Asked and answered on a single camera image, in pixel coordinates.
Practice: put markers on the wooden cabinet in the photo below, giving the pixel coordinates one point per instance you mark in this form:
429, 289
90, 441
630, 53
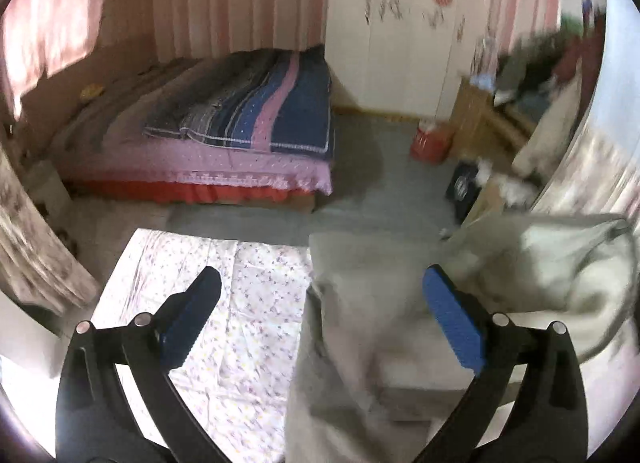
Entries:
475, 113

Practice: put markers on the grey and white jacket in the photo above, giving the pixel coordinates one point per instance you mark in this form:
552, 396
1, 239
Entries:
365, 343

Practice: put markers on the red box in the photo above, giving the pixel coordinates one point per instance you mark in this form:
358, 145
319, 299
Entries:
430, 143

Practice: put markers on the pink floral bed sheet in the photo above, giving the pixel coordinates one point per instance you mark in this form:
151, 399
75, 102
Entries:
250, 343

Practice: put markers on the white wardrobe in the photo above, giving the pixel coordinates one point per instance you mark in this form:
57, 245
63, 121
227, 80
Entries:
400, 53

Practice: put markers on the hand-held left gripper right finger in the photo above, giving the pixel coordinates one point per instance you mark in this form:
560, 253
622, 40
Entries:
452, 323

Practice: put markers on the blue and pink striped quilt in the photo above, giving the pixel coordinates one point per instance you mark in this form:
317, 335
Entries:
260, 108

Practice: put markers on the yellow toy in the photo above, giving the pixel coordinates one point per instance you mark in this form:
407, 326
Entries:
92, 91

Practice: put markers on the pile of dark clothes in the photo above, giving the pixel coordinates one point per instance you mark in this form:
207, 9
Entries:
540, 68

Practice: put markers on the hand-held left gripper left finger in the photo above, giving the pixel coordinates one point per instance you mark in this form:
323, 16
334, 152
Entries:
192, 318

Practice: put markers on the bed with pink bedspread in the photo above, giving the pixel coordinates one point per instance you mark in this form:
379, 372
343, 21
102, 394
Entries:
150, 163

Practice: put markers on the pink window curtain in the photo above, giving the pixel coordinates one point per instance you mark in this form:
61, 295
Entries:
45, 18

